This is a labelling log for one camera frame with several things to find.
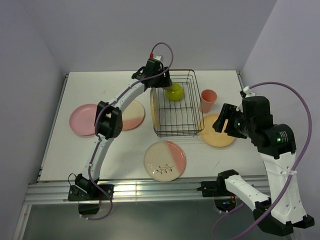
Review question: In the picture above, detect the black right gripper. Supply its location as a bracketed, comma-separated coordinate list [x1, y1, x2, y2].
[212, 102, 254, 138]

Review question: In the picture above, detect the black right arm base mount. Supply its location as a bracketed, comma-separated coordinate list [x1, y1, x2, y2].
[196, 169, 245, 216]

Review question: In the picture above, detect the salmon pink cup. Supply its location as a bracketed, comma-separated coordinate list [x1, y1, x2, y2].
[199, 89, 218, 114]

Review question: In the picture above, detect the orange round plate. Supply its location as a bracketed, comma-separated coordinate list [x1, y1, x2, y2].
[199, 114, 235, 148]

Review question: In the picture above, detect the black wire dish rack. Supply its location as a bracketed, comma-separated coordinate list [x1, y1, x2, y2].
[153, 69, 205, 137]

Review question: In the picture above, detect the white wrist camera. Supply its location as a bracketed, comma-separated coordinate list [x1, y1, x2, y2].
[240, 86, 257, 99]
[149, 53, 164, 62]

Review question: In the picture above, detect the solid pink plate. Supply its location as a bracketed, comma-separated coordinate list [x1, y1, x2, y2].
[69, 103, 97, 136]

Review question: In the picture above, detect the aluminium table edge rail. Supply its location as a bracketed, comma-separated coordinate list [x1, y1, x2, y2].
[23, 174, 278, 206]

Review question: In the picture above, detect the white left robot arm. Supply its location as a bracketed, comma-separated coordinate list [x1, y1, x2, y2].
[68, 55, 173, 202]

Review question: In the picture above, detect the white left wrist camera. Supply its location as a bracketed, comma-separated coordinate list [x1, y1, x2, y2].
[149, 53, 164, 62]

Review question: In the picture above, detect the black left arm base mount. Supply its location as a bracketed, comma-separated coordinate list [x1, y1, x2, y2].
[67, 173, 114, 221]

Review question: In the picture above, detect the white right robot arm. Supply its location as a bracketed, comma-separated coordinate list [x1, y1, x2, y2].
[212, 96, 315, 237]

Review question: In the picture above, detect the cream and yellow plate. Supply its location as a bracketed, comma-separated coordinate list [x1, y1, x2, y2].
[150, 88, 160, 128]

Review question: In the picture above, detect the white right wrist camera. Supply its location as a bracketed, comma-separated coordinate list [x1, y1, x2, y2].
[240, 86, 257, 99]

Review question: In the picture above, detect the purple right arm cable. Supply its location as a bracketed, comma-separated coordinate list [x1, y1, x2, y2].
[212, 81, 313, 240]

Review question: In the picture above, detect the lime green bowl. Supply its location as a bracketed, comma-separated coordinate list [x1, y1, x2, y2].
[164, 82, 184, 102]

